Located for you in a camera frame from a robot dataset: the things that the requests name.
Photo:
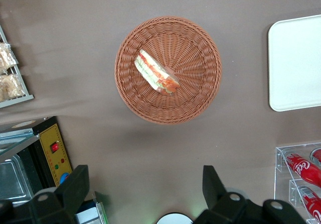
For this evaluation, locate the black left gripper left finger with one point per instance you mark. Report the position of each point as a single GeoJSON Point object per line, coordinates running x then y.
{"type": "Point", "coordinates": [62, 201]}

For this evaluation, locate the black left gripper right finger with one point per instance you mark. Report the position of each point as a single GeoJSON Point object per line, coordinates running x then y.
{"type": "Point", "coordinates": [225, 209]}

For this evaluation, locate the triangle sandwich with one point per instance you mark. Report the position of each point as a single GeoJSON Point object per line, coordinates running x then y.
{"type": "Point", "coordinates": [153, 70]}

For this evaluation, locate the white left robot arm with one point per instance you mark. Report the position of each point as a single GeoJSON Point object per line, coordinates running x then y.
{"type": "Point", "coordinates": [174, 219]}

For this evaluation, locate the brown round wicker basket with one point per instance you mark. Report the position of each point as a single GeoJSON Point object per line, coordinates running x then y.
{"type": "Point", "coordinates": [195, 58]}

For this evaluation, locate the beige rectangular plastic tray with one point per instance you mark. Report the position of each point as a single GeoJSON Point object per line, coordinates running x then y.
{"type": "Point", "coordinates": [296, 65]}

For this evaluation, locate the black food warmer yellow panel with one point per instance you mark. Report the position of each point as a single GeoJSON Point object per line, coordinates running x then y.
{"type": "Point", "coordinates": [54, 158]}

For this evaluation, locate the steel food pan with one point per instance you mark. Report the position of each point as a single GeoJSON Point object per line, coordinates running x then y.
{"type": "Point", "coordinates": [12, 181]}

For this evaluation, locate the clear acrylic bottle rack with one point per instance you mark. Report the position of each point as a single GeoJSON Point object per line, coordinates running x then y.
{"type": "Point", "coordinates": [279, 158]}

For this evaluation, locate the red cola bottle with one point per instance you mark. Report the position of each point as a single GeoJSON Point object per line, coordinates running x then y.
{"type": "Point", "coordinates": [317, 155]}
{"type": "Point", "coordinates": [313, 204]}
{"type": "Point", "coordinates": [304, 170]}

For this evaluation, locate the clear bag of pastries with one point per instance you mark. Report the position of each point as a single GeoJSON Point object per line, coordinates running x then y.
{"type": "Point", "coordinates": [11, 87]}
{"type": "Point", "coordinates": [6, 58]}

